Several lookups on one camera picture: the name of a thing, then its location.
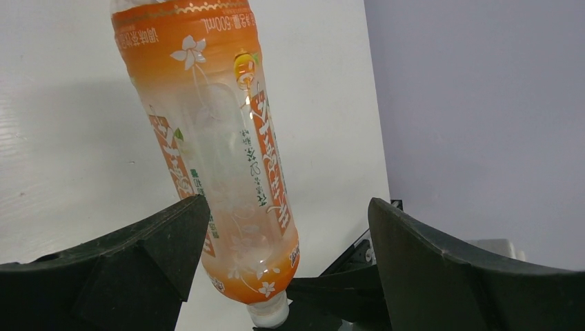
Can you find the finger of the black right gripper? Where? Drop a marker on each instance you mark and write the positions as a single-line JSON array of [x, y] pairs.
[[351, 300]]

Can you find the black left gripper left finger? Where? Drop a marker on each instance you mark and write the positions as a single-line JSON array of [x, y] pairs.
[[135, 278]]

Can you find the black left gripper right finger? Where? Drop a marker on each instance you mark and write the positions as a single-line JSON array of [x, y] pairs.
[[434, 281]]

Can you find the orange drink bottle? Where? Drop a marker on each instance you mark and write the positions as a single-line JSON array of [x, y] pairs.
[[197, 68]]

